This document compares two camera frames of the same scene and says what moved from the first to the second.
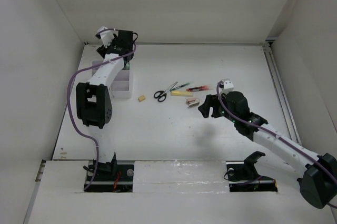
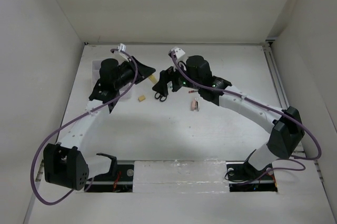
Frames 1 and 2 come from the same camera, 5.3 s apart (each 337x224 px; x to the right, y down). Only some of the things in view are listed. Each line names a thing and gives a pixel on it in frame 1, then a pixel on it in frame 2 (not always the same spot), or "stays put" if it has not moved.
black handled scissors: (161, 94) stays put
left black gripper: (102, 50) to (143, 72)
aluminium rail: (276, 81) stays put
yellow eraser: (141, 98) stays put
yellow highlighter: (181, 93) to (152, 78)
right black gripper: (211, 100) to (165, 77)
